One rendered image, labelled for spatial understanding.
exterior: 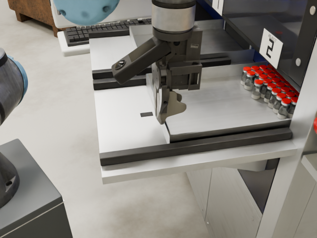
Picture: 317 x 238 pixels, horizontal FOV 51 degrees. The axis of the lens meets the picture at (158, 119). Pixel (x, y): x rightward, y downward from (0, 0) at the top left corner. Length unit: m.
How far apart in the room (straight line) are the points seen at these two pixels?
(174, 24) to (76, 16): 0.19
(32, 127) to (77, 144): 0.36
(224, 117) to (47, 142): 1.53
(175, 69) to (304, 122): 0.28
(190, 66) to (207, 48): 0.48
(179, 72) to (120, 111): 0.23
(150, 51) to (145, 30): 0.60
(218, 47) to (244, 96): 0.29
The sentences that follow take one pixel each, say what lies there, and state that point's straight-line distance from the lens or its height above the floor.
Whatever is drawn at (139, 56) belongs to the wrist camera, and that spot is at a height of 1.07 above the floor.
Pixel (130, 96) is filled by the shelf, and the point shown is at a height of 0.88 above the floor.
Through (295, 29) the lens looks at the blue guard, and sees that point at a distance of 0.71.
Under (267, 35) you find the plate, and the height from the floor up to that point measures 1.04.
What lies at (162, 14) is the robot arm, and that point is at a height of 1.15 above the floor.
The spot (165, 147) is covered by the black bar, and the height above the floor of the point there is 0.90.
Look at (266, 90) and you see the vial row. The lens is 0.84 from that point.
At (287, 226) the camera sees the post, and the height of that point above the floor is 0.63.
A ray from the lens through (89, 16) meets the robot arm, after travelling 0.43.
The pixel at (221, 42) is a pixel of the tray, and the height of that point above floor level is 0.88.
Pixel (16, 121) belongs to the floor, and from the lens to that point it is 2.40.
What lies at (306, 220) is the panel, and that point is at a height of 0.64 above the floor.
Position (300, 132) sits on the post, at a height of 0.92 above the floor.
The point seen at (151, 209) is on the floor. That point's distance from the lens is 1.69.
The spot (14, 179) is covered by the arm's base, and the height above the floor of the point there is 0.81.
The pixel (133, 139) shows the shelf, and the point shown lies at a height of 0.88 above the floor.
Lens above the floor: 1.33
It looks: 37 degrees down
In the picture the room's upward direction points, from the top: straight up
